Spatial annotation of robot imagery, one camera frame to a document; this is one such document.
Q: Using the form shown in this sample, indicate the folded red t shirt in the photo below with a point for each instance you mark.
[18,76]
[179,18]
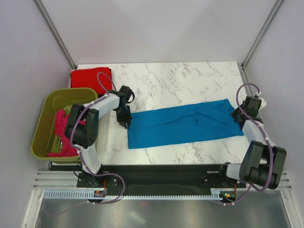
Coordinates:
[88,78]

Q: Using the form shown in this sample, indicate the right aluminium frame post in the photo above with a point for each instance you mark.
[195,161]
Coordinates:
[266,25]

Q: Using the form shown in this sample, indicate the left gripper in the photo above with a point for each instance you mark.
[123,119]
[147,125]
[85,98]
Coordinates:
[127,119]

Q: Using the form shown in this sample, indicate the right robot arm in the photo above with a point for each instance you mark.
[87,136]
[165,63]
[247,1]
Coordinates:
[254,168]

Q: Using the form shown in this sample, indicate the blue t shirt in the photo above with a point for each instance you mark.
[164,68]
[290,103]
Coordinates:
[183,124]

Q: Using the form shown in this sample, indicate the left aluminium frame post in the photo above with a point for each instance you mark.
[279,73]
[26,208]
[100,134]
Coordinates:
[53,30]

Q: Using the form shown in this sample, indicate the aluminium frame post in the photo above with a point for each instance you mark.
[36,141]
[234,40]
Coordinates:
[266,25]
[53,30]

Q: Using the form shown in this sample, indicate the olive green plastic bin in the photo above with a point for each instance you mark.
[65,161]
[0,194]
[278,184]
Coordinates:
[45,140]

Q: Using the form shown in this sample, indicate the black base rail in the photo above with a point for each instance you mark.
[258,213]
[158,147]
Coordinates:
[141,179]

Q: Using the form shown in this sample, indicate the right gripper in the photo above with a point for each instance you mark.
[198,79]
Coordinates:
[234,114]

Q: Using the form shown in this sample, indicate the pink t shirt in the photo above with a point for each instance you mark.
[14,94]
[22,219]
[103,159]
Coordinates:
[60,123]

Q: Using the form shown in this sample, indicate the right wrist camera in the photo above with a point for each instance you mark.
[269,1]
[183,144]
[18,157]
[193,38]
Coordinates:
[252,105]

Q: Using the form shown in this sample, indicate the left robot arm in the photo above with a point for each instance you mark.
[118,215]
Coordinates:
[83,124]

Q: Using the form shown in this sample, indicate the white slotted cable duct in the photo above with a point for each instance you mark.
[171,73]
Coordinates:
[211,194]

